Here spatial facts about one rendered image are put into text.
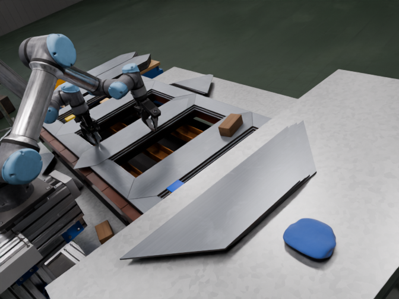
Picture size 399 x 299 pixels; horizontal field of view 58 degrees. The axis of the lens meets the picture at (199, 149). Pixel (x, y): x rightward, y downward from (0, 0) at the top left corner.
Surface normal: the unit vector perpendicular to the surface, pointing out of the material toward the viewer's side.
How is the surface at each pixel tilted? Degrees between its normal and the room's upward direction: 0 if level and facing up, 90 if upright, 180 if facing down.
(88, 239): 0
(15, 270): 90
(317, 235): 4
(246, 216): 0
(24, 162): 94
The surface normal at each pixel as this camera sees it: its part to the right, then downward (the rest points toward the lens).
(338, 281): -0.25, -0.79
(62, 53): 0.91, -0.07
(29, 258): 0.75, 0.22
